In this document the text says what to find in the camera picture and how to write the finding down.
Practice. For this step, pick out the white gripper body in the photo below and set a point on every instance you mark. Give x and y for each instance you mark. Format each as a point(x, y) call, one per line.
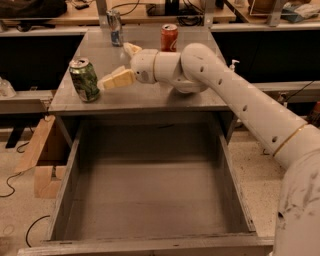
point(143, 65)

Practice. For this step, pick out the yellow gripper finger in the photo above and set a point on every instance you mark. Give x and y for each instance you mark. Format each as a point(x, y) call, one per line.
point(118, 78)
point(131, 49)

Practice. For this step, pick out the green soda can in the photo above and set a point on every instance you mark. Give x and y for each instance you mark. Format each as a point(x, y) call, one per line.
point(84, 79)

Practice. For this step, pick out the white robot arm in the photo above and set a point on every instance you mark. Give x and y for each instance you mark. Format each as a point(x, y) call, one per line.
point(293, 142)

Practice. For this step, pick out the blue silver soda can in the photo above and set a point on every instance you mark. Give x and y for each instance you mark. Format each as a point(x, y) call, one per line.
point(115, 26)

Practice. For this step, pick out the orange soda can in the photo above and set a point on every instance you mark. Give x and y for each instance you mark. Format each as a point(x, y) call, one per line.
point(169, 35)

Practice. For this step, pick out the open grey top drawer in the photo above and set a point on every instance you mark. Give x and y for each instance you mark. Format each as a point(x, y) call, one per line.
point(162, 187)

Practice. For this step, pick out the white pump dispenser bottle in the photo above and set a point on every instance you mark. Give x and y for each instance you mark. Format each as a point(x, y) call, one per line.
point(233, 69)

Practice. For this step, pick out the clear plastic container left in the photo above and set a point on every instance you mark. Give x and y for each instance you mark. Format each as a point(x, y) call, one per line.
point(6, 89)

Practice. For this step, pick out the wooden board stack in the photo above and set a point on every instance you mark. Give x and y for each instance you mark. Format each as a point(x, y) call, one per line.
point(46, 155)

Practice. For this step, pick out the black bag on desk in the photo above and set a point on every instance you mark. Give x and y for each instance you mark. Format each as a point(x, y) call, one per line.
point(11, 9)

